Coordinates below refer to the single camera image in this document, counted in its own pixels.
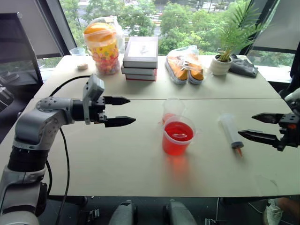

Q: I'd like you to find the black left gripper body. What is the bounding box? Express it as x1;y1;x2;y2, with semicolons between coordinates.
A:
90;96;109;125

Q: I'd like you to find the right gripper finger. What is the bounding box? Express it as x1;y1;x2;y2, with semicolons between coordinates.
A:
251;112;285;124
238;129;281;148

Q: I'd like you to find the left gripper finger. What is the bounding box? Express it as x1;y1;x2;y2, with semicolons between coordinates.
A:
104;116;137;128
104;96;131;106

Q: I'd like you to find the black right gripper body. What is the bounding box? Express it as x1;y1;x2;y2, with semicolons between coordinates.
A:
277;112;300;152

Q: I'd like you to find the clear plastic syringe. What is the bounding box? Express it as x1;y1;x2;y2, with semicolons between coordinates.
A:
217;113;245;158

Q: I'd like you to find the small clear plastic cup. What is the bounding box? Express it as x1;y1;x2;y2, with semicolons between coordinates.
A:
162;97;186;124

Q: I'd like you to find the clear measuring cup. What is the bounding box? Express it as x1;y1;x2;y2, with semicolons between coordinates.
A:
69;47;86;57

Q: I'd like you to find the cup of red liquid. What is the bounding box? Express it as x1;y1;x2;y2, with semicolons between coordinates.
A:
161;115;196;156

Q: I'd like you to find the thin dark book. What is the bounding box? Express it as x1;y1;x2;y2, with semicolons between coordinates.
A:
125;73;158;82
120;65;158;76

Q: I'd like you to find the candy bag with orange lid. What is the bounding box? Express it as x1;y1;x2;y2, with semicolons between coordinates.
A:
83;15;125;76

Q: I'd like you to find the grey folded cloth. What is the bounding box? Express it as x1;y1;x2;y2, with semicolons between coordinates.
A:
229;54;259;78

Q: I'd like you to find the black table foot bar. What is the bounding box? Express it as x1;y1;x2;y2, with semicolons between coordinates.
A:
219;196;271;207

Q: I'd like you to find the yellow canvas sneaker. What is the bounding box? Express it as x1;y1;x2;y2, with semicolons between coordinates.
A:
165;55;189;85
187;54;204;85

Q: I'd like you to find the white ribbed plant pot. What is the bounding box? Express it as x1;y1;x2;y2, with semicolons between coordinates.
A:
209;54;233;76

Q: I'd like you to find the bystander bare leg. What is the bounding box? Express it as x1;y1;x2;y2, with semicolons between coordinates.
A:
277;196;300;218

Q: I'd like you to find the white bystander sneaker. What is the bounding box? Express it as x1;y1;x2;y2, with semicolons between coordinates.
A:
262;199;285;225

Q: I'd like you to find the clear plastic shoe bag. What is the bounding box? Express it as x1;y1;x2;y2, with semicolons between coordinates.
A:
165;45;207;86

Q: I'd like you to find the grey roller blind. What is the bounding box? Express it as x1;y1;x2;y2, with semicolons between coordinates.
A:
252;0;300;54
0;0;62;59

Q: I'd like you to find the green palm plant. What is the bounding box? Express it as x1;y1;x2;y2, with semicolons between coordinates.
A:
217;0;268;63

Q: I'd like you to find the grey rounded robot leg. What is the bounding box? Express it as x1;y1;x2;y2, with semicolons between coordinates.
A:
163;200;198;225
108;200;139;225

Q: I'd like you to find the dark equipment beside table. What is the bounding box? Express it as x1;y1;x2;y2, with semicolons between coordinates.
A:
0;71;20;113

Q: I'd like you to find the black monitor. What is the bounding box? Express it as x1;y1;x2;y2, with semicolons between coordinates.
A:
0;12;44;86

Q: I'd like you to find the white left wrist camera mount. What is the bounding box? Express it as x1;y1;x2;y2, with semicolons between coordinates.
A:
82;74;105;125

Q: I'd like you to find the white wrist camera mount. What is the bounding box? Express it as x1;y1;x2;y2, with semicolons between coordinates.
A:
284;88;300;113
82;74;105;125

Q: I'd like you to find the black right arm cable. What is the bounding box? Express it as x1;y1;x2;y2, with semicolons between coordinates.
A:
278;77;296;100

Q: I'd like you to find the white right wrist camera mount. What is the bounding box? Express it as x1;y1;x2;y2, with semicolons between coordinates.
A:
284;88;300;113

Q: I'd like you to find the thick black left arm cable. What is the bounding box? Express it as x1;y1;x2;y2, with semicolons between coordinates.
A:
48;75;92;225

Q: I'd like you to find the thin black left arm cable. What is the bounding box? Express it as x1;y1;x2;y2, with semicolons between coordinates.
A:
45;160;53;195

